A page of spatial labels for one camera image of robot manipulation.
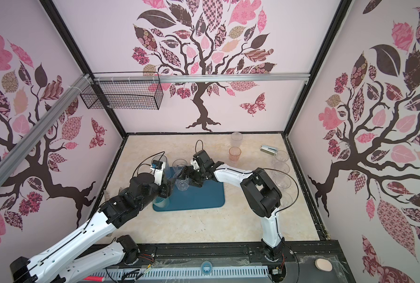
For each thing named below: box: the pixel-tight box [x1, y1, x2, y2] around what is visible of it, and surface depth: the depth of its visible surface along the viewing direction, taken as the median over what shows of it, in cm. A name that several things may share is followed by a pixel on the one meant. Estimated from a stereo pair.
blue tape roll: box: [200, 260, 213, 276], surface depth 71 cm
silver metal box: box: [259, 145, 278, 156], surface depth 112 cm
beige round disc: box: [315, 258, 333, 272], surface depth 71 cm
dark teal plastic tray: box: [152, 166, 226, 212], surface depth 91 cm
